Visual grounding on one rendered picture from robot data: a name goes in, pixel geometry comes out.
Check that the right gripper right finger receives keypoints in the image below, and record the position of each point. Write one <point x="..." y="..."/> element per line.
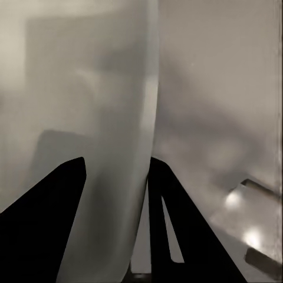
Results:
<point x="206" y="260"/>

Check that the bowl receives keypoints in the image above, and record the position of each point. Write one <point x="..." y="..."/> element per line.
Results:
<point x="79" y="78"/>

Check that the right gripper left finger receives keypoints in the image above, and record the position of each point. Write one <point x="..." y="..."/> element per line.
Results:
<point x="34" y="230"/>

